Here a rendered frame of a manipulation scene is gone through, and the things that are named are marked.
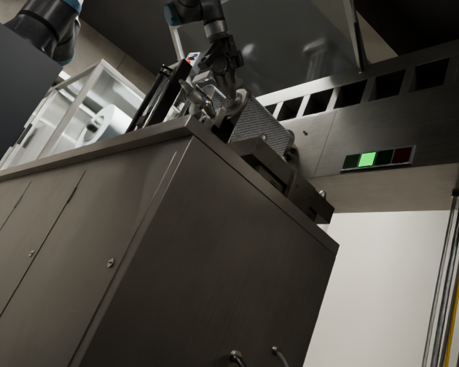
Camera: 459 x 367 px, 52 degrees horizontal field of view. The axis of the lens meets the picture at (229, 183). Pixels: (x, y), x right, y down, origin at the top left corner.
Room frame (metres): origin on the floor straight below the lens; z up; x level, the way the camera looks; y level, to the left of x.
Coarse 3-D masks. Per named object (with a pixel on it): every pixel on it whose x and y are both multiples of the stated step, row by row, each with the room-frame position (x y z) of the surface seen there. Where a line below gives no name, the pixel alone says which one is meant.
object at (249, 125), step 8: (248, 112) 1.37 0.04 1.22; (240, 120) 1.36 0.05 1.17; (248, 120) 1.38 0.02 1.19; (256, 120) 1.40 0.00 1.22; (240, 128) 1.37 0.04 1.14; (248, 128) 1.38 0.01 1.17; (256, 128) 1.40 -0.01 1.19; (264, 128) 1.42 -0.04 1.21; (232, 136) 1.36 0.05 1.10; (248, 136) 1.39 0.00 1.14; (256, 136) 1.41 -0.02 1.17; (272, 136) 1.45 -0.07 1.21; (272, 144) 1.46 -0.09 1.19; (280, 144) 1.48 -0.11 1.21; (280, 152) 1.48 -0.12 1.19
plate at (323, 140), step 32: (416, 96) 1.21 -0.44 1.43; (448, 96) 1.12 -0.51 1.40; (288, 128) 1.65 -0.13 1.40; (320, 128) 1.51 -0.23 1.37; (352, 128) 1.39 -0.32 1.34; (384, 128) 1.28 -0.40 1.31; (416, 128) 1.19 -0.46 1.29; (448, 128) 1.10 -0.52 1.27; (320, 160) 1.46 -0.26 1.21; (416, 160) 1.16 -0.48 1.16; (448, 160) 1.09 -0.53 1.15; (352, 192) 1.46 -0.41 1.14; (384, 192) 1.37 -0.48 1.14; (416, 192) 1.29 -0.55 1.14; (448, 192) 1.22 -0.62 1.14
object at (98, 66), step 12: (84, 72) 2.21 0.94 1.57; (96, 72) 2.06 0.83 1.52; (60, 84) 2.46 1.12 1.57; (84, 84) 2.07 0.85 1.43; (132, 84) 2.17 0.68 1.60; (48, 96) 2.54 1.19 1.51; (84, 96) 2.07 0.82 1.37; (144, 96) 2.22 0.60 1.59; (72, 108) 2.06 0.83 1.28; (24, 132) 2.48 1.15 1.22; (60, 132) 2.07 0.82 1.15; (12, 144) 2.58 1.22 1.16; (48, 144) 2.06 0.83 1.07; (0, 168) 2.53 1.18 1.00
